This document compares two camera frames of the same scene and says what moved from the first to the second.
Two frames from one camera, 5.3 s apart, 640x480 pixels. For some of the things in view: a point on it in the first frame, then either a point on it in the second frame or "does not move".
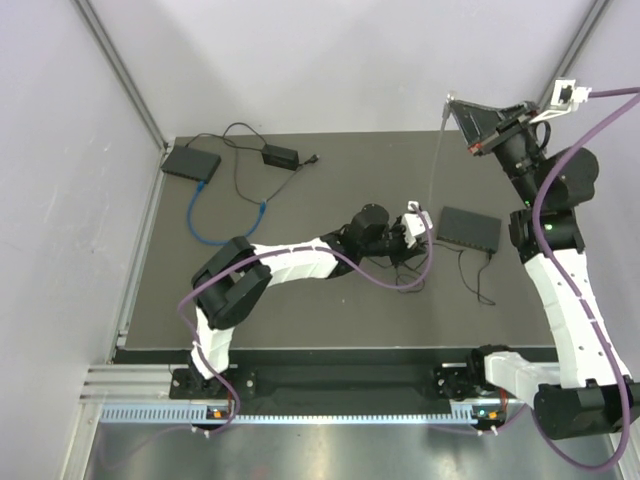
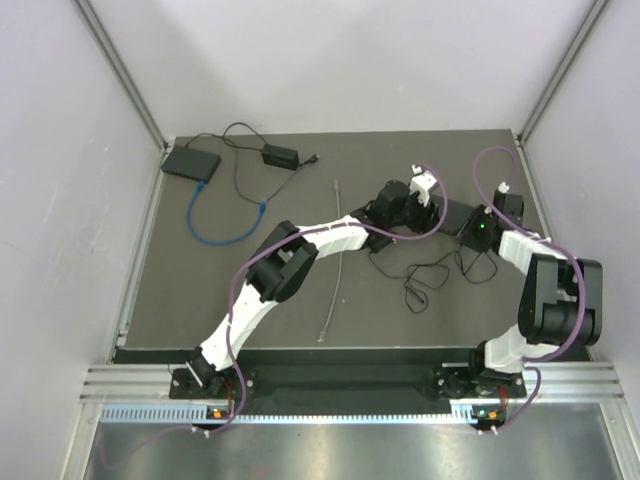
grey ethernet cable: x=445 y=110 -> x=323 y=332
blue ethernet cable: x=193 y=201 does not move
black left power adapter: x=280 y=157 does not move
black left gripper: x=404 y=251 -> x=424 y=224
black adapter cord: x=460 y=251 -> x=434 y=287
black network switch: x=191 y=163 does not move
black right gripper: x=481 y=139 -> x=467 y=231
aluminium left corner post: x=121 y=69 does not move
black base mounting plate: x=430 y=382 does not move
